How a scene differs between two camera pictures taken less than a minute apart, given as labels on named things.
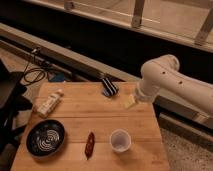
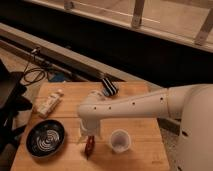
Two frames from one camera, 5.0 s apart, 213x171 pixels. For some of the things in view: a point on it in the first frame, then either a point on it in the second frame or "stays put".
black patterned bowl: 45,138 stays put
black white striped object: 109,88 stays put
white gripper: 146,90 → 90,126
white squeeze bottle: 49,103 stays put
